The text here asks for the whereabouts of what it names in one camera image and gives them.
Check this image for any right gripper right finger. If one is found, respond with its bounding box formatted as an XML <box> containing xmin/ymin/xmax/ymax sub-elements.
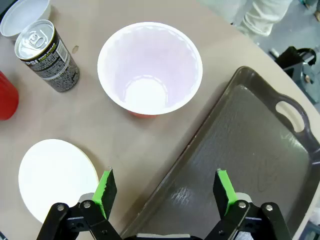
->
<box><xmin>204</xmin><ymin>169</ymin><xmax>292</xmax><ymax>240</ymax></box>

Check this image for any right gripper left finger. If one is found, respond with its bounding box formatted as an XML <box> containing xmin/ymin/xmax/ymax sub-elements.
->
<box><xmin>37</xmin><ymin>168</ymin><xmax>121</xmax><ymax>240</ymax></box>

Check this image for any red plastic cup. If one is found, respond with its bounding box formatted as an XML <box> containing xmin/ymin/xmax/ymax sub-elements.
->
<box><xmin>0</xmin><ymin>71</ymin><xmax>20</xmax><ymax>121</ymax></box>
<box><xmin>97</xmin><ymin>21</ymin><xmax>204</xmax><ymax>118</ymax></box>

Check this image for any white bowl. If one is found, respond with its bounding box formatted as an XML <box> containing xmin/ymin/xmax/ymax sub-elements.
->
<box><xmin>0</xmin><ymin>0</ymin><xmax>52</xmax><ymax>39</ymax></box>

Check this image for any white round plate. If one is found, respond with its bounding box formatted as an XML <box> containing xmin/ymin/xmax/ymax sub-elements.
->
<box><xmin>18</xmin><ymin>138</ymin><xmax>100</xmax><ymax>224</ymax></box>

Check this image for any dark brown serving tray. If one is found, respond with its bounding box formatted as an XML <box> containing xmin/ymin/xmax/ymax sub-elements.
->
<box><xmin>119</xmin><ymin>66</ymin><xmax>320</xmax><ymax>240</ymax></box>

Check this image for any black soda can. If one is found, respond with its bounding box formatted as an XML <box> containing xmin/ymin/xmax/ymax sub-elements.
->
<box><xmin>14</xmin><ymin>19</ymin><xmax>81</xmax><ymax>93</ymax></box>

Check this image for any black floor equipment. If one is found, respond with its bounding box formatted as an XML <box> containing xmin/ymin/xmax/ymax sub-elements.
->
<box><xmin>269</xmin><ymin>46</ymin><xmax>320</xmax><ymax>103</ymax></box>

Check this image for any person leg in white trousers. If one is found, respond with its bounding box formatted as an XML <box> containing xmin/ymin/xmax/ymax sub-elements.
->
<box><xmin>234</xmin><ymin>0</ymin><xmax>294</xmax><ymax>38</ymax></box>

